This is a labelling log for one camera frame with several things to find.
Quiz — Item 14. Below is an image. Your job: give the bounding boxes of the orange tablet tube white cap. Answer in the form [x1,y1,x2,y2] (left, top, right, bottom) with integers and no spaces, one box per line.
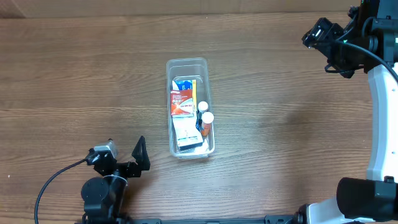
[201,111,215,136]

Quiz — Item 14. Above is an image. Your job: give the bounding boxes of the red white medicine box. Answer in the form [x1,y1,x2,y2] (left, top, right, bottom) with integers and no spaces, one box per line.
[170,90,194,118]

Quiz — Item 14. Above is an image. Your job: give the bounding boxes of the clear plastic container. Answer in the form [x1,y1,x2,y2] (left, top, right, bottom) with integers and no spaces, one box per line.
[166,58,215,159]

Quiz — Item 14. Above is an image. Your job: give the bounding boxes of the blue yellow VapoDrops box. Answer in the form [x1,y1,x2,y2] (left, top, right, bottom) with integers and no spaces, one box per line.
[172,80,197,111]

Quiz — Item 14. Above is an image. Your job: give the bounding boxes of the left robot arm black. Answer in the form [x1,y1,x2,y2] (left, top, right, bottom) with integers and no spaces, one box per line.
[81,136,150,223]

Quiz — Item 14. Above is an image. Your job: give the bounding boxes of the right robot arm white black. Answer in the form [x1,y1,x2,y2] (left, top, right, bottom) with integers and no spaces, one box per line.
[291,0,397,223]

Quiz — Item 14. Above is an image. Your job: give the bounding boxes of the dark syrup bottle white cap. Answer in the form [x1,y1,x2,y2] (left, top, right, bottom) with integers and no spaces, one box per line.
[196,101,208,131]

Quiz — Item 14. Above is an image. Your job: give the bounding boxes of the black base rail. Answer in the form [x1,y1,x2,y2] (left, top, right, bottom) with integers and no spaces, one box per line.
[78,215,305,224]

